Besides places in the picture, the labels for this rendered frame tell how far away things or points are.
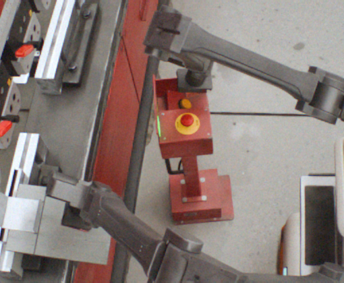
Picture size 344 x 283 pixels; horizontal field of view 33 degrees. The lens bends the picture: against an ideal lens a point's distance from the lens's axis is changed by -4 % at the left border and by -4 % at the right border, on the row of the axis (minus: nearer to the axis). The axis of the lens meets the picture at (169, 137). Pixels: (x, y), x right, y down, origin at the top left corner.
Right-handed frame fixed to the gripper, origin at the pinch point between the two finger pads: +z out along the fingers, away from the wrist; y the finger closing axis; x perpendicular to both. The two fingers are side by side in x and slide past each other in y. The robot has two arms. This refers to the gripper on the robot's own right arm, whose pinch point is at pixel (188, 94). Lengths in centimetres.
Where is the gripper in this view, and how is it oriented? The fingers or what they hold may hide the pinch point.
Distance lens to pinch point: 184.6
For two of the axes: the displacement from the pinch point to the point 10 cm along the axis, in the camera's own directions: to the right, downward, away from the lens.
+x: 0.7, 8.9, -4.5
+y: -9.8, -0.2, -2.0
